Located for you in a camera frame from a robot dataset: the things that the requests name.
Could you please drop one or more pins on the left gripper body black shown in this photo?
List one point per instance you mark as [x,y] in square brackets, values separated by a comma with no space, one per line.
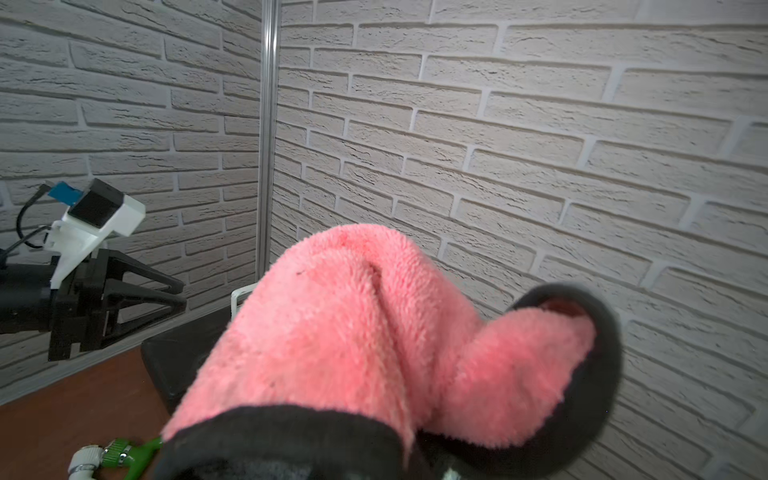
[71,313]

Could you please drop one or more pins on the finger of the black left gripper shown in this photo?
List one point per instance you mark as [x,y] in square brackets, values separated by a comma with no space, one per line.
[118,264]
[129,308]

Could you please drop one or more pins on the grey and pink cloth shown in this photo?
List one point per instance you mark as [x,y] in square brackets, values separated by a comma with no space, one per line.
[355,357]

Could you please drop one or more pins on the white small bookshelf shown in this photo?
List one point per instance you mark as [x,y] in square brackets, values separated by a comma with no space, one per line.
[238,297]

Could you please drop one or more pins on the black plastic tool case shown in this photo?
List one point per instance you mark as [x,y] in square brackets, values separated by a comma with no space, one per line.
[173,358]

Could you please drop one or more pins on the green and white spray nozzle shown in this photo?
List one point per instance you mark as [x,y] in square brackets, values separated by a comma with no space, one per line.
[119,453]

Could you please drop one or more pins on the aluminium corner post left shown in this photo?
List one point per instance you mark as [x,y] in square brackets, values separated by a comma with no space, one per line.
[271,23]

